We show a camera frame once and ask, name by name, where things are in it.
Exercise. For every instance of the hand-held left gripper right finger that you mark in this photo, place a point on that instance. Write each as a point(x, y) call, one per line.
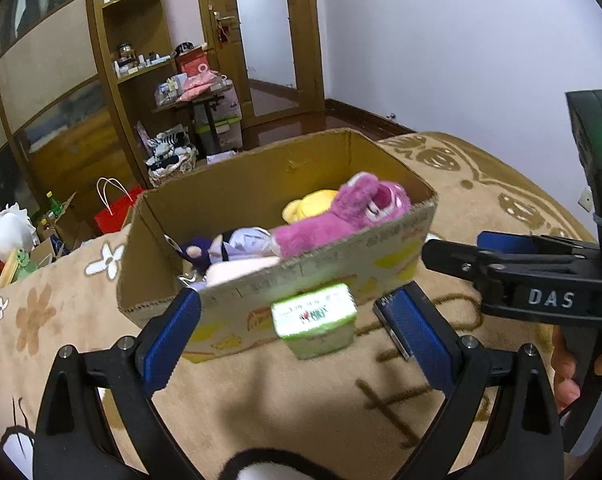
point(423, 340)

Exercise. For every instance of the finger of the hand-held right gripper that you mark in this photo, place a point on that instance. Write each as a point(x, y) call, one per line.
point(506, 241)
point(456, 260)

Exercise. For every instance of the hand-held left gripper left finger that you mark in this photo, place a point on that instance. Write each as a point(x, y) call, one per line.
point(173, 342)

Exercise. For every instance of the pink cake roll plush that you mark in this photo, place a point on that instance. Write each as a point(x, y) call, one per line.
point(231, 270)

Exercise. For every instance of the green tissue packet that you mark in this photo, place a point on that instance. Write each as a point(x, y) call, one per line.
point(313, 320)

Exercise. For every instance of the pink plush bear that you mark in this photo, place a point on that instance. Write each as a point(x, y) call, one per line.
point(351, 205)

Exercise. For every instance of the purple white-haired plush doll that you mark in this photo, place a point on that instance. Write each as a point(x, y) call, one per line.
point(241, 242)

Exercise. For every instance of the yellow plush toy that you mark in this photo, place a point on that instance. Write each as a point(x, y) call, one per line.
point(306, 205)

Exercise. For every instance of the person's right hand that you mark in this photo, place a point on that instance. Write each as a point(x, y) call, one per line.
point(566, 390)

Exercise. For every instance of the red paper bag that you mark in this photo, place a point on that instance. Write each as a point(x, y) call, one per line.
point(113, 217)

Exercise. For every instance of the cardboard box with bottles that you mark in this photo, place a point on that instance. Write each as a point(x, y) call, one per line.
point(66, 232)

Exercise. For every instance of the black and white plush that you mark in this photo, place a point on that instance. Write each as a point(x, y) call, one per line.
point(271, 467)

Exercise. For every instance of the wicker basket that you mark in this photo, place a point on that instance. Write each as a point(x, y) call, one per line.
point(173, 170)

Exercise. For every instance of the green frog toy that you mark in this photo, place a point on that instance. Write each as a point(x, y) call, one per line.
point(18, 265)

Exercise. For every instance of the green bottle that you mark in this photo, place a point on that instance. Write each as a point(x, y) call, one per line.
point(55, 204)

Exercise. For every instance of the small box of papers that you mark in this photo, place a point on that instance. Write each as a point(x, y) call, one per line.
point(221, 155)

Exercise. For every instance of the large white-haired plush doll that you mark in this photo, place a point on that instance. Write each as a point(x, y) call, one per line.
point(13, 232)

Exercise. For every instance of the zebra striped plush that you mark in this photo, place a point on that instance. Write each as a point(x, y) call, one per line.
point(168, 142)

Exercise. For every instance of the translucent storage bin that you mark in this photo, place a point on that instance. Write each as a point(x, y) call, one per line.
point(226, 125)

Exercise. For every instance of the small dark side table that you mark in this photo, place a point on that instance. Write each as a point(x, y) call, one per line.
point(201, 105)

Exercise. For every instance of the clear plastic box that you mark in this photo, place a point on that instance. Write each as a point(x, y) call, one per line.
point(168, 91)

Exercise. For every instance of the pink packages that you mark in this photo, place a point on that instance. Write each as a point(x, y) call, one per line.
point(198, 85)

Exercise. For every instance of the wooden door with glass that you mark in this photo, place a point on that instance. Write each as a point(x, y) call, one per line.
point(306, 35)

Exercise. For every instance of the red box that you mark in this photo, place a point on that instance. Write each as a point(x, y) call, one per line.
point(191, 61)

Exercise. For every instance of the wooden wardrobe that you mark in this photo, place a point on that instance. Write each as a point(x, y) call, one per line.
point(56, 60)

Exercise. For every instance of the white wall socket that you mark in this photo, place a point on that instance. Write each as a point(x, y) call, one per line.
point(584, 199)

